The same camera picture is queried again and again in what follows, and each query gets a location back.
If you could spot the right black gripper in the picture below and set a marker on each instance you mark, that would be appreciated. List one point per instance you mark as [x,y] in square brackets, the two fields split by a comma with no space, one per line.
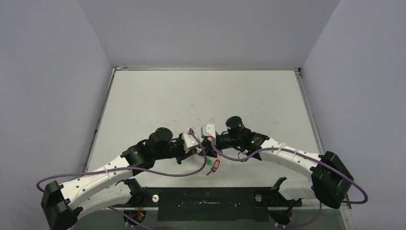
[210,144]

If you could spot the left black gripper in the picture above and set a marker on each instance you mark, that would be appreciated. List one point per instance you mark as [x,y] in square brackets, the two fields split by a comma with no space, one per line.
[184,155]

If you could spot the key with green tag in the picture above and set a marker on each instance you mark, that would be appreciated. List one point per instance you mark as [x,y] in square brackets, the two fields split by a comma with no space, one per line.
[209,162]

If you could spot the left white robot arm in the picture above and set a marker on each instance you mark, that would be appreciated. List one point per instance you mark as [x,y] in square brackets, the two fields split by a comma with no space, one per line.
[65,203]

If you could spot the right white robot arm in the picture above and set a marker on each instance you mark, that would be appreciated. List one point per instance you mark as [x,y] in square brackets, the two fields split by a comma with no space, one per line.
[326,177]

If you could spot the key with red tag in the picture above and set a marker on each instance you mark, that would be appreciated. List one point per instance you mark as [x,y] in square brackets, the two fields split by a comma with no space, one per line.
[214,167]

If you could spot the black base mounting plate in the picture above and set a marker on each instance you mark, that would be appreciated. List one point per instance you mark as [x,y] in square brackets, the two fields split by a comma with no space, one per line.
[214,204]

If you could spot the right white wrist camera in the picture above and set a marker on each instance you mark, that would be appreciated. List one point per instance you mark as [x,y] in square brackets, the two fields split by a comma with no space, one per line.
[208,132]

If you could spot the aluminium frame rail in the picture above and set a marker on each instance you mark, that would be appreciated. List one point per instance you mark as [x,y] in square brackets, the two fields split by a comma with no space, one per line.
[345,210]

